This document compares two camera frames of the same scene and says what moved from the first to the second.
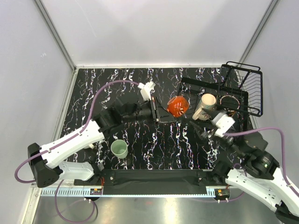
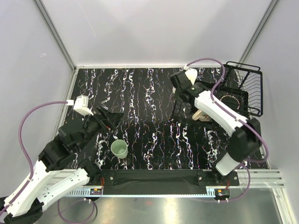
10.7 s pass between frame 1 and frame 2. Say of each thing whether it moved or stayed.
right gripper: moved
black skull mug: stayed
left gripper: moved
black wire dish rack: stayed
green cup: stayed
